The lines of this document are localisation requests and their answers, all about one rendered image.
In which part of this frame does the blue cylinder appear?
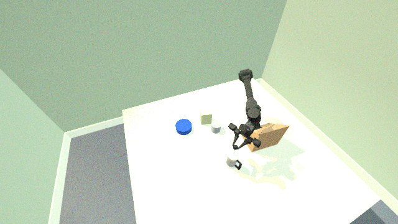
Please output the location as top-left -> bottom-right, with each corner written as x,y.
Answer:
175,119 -> 192,135

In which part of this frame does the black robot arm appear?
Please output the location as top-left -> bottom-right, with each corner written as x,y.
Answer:
238,68 -> 262,135

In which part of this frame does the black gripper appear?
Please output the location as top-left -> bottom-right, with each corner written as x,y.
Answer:
228,121 -> 261,150

